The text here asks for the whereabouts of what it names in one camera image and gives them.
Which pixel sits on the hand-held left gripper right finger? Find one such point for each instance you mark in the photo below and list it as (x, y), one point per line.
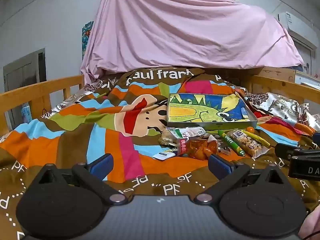
(220, 166)

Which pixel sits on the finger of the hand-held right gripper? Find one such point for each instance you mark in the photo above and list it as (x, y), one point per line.
(285, 151)
(316, 138)

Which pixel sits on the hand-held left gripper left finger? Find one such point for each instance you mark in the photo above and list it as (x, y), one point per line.
(102, 166)

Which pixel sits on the orange snack packet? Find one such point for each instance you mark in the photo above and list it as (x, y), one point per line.
(200, 150)

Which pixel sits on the clear rice crisp packet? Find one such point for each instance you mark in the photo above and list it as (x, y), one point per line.
(247, 142)

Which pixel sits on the clear meat snack packet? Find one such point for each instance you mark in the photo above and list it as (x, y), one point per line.
(183, 142)

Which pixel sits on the blue white small packet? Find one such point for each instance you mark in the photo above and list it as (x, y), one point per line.
(162, 155)

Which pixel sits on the dinosaur print tin box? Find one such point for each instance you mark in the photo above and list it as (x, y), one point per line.
(200, 110)

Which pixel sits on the person's right forearm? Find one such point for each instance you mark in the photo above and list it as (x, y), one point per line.
(312, 225)

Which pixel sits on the dark crumpled wrapper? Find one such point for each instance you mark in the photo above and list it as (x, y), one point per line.
(223, 149)

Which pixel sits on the green stick packet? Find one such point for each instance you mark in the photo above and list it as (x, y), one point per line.
(231, 142)

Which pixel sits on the yellow stick packet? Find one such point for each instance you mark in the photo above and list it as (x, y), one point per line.
(260, 140)

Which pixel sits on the small orange fruit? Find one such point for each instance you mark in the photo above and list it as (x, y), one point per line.
(250, 130)

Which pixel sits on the colourful printed blanket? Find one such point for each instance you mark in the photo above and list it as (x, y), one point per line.
(75, 135)

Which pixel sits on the green white snack packet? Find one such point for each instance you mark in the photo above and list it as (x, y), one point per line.
(190, 132)

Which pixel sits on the nut snack packet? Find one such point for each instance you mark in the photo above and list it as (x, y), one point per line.
(167, 140)

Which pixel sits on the white cabinet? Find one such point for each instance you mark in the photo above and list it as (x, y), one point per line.
(307, 77)

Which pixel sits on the white framed door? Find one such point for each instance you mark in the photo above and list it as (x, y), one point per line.
(303, 52)

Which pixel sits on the tissue pack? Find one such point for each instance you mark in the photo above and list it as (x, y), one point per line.
(26, 113)

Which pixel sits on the white air conditioner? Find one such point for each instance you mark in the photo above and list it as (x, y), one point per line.
(295, 21)

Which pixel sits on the grey door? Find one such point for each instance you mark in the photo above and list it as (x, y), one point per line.
(25, 72)

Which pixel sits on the teal flowered cloth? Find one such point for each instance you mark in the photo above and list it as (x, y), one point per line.
(86, 37)

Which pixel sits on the pink bedsheet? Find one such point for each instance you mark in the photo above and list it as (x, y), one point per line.
(175, 30)

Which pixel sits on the wooden bed frame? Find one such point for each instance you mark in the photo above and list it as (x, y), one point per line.
(37, 87)

